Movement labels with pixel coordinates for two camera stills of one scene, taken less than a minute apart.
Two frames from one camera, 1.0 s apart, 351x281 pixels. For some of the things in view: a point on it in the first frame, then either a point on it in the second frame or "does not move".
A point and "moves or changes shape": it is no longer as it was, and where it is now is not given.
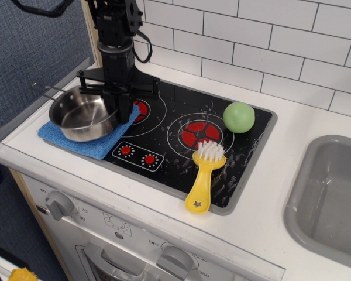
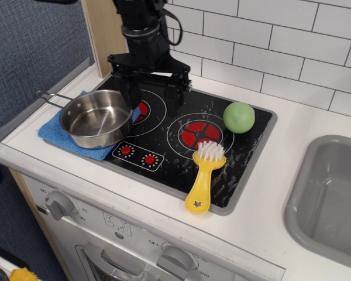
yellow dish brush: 209,156 does not move
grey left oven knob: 59,204 does not move
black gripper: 119,75 to 149,57
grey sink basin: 323,205 does not move
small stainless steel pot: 79,117 moves or changes shape
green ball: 238,117 does not move
